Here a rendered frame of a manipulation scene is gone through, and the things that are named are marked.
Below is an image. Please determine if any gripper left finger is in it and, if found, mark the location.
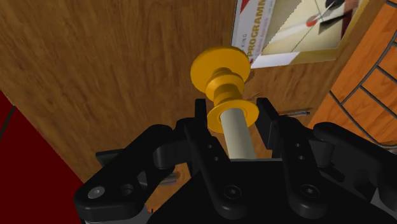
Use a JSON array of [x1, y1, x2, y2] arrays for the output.
[[73, 98, 249, 222]]

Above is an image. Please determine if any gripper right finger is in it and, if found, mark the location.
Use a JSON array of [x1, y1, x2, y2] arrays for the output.
[[255, 97, 397, 220]]

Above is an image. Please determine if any thin grey pen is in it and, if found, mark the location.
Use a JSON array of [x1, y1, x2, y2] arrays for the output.
[[286, 109, 311, 117]]

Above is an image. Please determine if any white candle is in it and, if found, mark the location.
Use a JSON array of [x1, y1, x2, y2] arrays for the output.
[[219, 108, 257, 161]]

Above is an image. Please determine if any brown wooden table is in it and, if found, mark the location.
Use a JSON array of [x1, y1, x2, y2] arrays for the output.
[[0, 0, 388, 215]]

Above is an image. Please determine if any book with abstract cover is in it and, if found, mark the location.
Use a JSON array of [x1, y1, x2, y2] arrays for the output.
[[230, 0, 370, 69]]

